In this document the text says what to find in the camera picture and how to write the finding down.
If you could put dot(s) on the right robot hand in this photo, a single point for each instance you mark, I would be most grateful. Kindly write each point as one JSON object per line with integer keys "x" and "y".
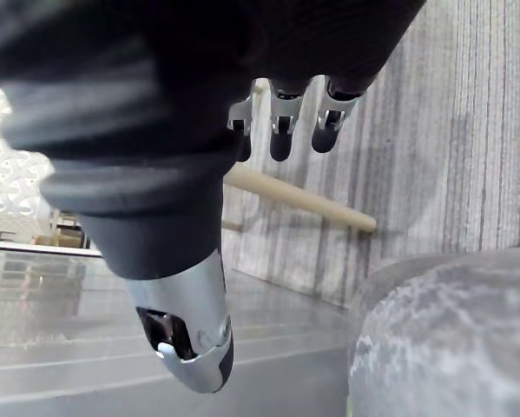
{"x": 155, "y": 108}

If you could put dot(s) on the white woven lattice basket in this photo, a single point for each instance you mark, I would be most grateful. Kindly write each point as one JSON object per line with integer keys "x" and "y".
{"x": 8, "y": 169}

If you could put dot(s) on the beige wooden furniture leg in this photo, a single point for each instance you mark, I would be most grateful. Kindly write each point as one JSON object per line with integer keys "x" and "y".
{"x": 303, "y": 200}

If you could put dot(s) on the grey patterned rug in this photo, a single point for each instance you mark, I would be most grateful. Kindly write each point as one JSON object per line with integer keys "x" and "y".
{"x": 437, "y": 130}

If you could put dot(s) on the grey upholstered seat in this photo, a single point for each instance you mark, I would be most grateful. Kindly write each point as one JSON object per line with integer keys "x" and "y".
{"x": 450, "y": 339}

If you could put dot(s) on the wooden furniture frame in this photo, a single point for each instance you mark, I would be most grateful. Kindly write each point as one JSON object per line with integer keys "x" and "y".
{"x": 60, "y": 232}

